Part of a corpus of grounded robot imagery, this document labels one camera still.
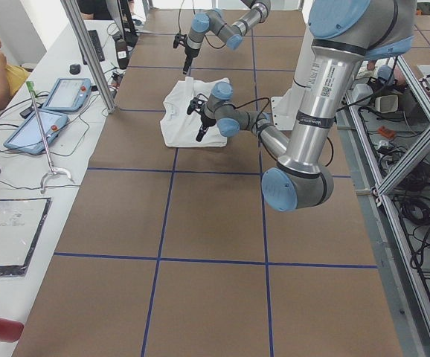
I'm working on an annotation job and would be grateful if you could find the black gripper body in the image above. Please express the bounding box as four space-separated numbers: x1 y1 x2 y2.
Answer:
184 35 200 60
200 106 216 128

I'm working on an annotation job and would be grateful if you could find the white long-sleeve printed shirt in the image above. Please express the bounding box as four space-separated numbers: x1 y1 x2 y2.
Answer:
160 77 230 148

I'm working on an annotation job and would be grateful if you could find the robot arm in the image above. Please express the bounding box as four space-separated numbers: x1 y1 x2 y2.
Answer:
173 1 271 74
188 1 417 212

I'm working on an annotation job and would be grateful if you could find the black keyboard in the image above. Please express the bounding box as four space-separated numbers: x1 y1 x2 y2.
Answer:
88 30 105 62

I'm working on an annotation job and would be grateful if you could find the black round mouse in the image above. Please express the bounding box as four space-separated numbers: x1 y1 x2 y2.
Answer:
69 63 81 75

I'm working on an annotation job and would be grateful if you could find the upper blue teach pendant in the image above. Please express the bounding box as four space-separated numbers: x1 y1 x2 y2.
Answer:
42 78 91 113

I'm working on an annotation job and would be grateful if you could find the blue teach pendant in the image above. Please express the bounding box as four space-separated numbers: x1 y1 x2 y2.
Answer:
42 78 91 113
4 109 68 155

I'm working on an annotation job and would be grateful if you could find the grabber reacher tool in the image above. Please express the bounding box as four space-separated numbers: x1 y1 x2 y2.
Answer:
25 81 74 194

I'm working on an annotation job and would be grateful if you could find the lower blue teach pendant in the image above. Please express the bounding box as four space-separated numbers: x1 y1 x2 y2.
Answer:
4 109 68 155

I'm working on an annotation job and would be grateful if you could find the orange connector block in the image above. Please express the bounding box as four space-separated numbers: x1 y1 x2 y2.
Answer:
377 126 397 140

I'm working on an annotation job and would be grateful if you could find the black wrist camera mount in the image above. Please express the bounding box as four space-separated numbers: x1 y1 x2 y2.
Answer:
187 95 206 115

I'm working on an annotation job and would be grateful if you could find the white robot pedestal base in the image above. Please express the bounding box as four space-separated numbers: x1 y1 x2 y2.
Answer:
272 1 314 131

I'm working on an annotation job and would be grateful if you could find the aluminium frame post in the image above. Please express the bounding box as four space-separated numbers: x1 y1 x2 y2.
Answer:
60 0 116 114

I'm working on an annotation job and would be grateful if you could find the aluminium extrusion frame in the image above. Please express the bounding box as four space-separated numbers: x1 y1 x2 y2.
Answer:
338 57 430 356

